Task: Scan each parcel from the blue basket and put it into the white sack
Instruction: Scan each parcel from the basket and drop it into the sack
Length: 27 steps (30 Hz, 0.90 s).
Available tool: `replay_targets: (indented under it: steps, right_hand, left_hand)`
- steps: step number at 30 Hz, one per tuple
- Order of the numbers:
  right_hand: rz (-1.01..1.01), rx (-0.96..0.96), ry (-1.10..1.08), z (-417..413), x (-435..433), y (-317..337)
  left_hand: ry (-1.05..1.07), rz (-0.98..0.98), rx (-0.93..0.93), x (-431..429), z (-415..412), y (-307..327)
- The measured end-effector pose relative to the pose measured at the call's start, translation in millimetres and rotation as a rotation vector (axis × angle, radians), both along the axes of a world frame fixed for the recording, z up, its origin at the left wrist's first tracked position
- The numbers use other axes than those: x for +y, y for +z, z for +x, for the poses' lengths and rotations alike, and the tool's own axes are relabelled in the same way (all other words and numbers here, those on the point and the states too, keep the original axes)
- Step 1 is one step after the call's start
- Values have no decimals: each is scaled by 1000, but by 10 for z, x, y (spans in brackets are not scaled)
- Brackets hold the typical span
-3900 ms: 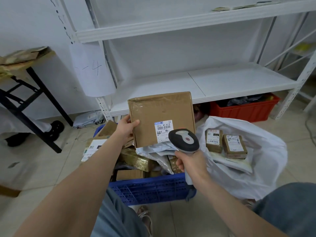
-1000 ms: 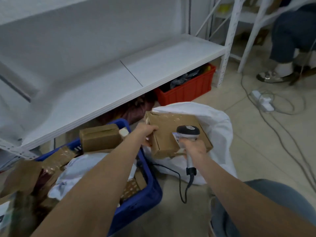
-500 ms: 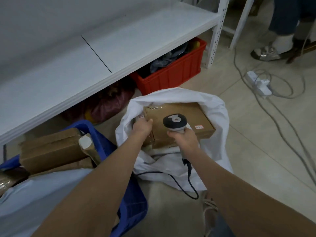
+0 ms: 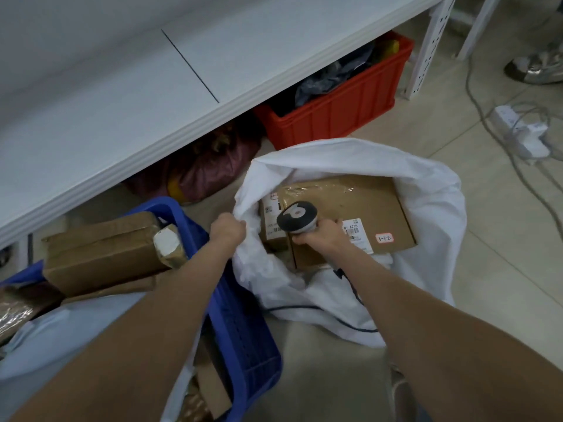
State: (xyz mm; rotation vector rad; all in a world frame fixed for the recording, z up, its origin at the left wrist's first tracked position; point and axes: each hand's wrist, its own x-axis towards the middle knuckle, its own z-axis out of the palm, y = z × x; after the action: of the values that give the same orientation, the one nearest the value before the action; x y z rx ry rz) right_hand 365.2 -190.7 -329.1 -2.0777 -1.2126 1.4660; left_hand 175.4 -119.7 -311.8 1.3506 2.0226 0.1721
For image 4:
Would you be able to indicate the person's right hand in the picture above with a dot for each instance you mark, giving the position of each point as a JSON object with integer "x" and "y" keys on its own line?
{"x": 327, "y": 241}

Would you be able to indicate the person's left forearm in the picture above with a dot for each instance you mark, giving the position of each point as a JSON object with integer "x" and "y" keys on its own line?
{"x": 132, "y": 347}

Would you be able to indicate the person's left hand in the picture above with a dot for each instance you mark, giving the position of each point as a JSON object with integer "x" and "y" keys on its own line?
{"x": 226, "y": 232}

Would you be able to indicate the small brown cardboard parcel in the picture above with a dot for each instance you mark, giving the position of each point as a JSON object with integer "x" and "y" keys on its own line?
{"x": 270, "y": 224}

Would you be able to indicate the blue plastic crate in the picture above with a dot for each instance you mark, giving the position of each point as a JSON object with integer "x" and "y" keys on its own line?
{"x": 246, "y": 338}

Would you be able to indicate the dark red sack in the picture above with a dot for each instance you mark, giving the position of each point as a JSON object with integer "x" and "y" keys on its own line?
{"x": 215, "y": 171}

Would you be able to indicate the red plastic crate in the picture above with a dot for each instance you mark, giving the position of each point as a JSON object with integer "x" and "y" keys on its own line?
{"x": 343, "y": 109}

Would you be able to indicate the white woven sack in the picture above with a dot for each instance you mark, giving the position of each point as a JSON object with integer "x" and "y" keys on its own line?
{"x": 431, "y": 259}

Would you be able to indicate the yellow packet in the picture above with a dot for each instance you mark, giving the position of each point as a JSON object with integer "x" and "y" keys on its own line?
{"x": 390, "y": 47}

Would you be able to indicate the large cardboard box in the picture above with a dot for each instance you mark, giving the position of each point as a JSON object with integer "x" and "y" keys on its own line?
{"x": 352, "y": 202}

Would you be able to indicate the white power strip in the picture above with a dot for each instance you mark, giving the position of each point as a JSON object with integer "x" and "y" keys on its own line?
{"x": 503, "y": 116}

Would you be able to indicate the white metal shelf rack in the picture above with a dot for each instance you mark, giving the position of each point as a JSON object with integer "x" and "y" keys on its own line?
{"x": 110, "y": 118}
{"x": 479, "y": 26}

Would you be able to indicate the pile of parcels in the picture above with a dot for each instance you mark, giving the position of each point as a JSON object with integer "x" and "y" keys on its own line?
{"x": 101, "y": 254}

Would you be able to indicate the person's right forearm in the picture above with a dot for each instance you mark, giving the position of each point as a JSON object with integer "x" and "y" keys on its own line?
{"x": 440, "y": 347}

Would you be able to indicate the white power adapter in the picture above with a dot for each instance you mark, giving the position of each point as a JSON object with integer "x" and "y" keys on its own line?
{"x": 534, "y": 129}

